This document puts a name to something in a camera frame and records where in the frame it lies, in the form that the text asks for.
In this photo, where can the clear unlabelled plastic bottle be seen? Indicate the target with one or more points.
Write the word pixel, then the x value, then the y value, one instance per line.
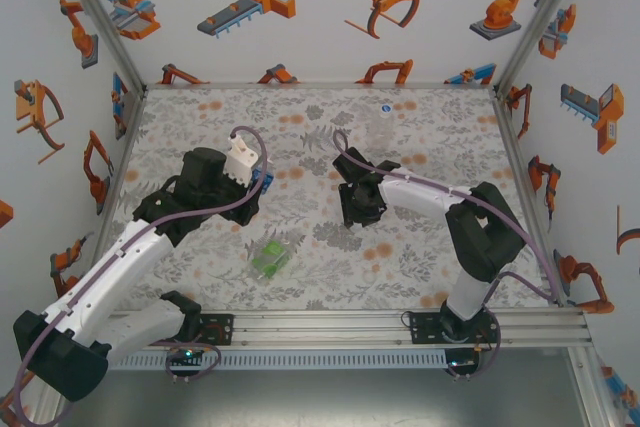
pixel 381 134

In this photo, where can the white blue printed bottle cap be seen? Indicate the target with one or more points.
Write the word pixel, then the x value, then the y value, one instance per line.
pixel 386 109

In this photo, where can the green label plastic bottle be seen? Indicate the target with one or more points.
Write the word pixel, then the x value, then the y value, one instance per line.
pixel 270 258

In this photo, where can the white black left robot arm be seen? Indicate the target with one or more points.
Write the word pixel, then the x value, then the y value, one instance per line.
pixel 110 279

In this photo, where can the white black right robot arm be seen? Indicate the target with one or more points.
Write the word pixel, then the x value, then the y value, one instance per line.
pixel 485 237

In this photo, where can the floral patterned table cover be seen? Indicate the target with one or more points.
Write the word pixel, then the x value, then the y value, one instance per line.
pixel 310 257

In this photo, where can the small green circuit board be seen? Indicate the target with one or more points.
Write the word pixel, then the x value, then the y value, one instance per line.
pixel 186 354
pixel 462 362

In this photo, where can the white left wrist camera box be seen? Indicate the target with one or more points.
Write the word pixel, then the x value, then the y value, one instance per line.
pixel 242 159

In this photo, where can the narrow aluminium side rail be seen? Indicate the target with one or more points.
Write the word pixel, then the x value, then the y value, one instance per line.
pixel 112 182
pixel 516 147

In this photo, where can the narrow aluminium back rail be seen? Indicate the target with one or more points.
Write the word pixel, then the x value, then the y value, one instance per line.
pixel 320 85

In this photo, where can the wide grooved aluminium rail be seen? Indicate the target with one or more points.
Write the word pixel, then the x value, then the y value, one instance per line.
pixel 320 329

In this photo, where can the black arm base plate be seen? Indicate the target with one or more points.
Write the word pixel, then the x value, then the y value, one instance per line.
pixel 420 329
pixel 225 329

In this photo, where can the aluminium frame post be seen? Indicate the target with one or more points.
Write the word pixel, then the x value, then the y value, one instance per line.
pixel 541 17
pixel 102 17

